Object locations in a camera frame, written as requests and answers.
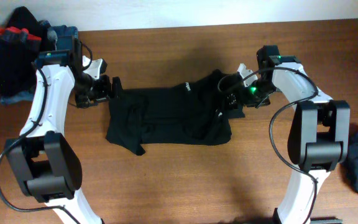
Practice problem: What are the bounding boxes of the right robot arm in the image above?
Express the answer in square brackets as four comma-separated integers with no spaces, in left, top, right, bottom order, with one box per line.
[218,45,350,224]

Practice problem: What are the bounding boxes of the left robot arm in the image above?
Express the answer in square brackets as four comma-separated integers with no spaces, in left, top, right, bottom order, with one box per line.
[1,35,114,223]

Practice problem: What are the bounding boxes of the black t-shirt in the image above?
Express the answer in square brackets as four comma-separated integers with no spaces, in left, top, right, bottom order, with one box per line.
[106,70,244,156]

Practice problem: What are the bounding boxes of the black garment with red trim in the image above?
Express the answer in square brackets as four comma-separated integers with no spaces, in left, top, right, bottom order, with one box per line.
[0,6,57,96]

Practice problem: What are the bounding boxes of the folded blue denim jeans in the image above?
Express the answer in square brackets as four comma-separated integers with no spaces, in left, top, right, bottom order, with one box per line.
[0,20,78,105]

